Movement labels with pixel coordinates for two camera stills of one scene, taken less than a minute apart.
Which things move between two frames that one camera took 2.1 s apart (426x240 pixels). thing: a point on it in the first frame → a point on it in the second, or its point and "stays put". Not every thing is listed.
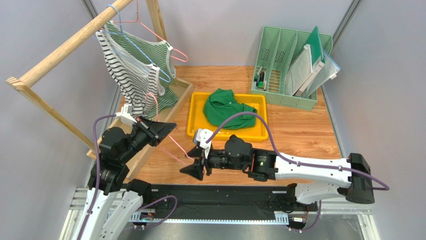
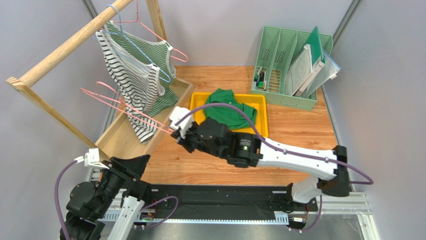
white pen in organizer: x=258 y=77 stays put
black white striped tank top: x=139 y=82 stays put
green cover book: x=317 y=58 stays put
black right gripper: x=203 y=162 → x=185 y=136
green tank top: x=221 y=104 stays put
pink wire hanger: x=152 y=32 stays put
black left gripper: x=156 y=131 → x=135 y=167
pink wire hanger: x=169 y=135 → x=126 y=108
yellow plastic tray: x=197 y=120 stays put
